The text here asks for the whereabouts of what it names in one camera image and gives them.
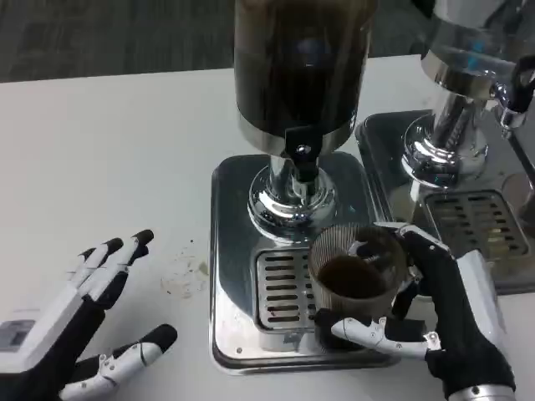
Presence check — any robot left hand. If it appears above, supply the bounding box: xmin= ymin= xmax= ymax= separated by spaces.
xmin=0 ymin=228 xmax=179 ymax=401

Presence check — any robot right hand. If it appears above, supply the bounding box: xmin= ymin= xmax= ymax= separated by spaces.
xmin=313 ymin=223 xmax=517 ymax=400

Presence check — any clear ribbed glass cup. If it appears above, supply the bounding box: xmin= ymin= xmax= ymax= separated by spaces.
xmin=308 ymin=223 xmax=410 ymax=350

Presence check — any slotted steel drip grid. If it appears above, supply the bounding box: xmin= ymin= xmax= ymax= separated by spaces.
xmin=254 ymin=249 xmax=323 ymax=331
xmin=422 ymin=190 xmax=530 ymax=258

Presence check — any steel drip tray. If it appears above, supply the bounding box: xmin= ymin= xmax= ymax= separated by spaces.
xmin=208 ymin=152 xmax=396 ymax=363
xmin=354 ymin=110 xmax=535 ymax=293

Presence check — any black dispenser tap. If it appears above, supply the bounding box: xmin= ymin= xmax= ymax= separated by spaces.
xmin=285 ymin=124 xmax=323 ymax=201
xmin=495 ymin=56 xmax=535 ymax=139

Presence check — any drink dispenser with clear tank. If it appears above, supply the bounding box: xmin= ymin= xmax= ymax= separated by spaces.
xmin=400 ymin=0 xmax=535 ymax=191

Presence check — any drink dispenser with dark tank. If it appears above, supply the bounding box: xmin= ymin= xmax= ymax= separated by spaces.
xmin=232 ymin=0 xmax=373 ymax=241

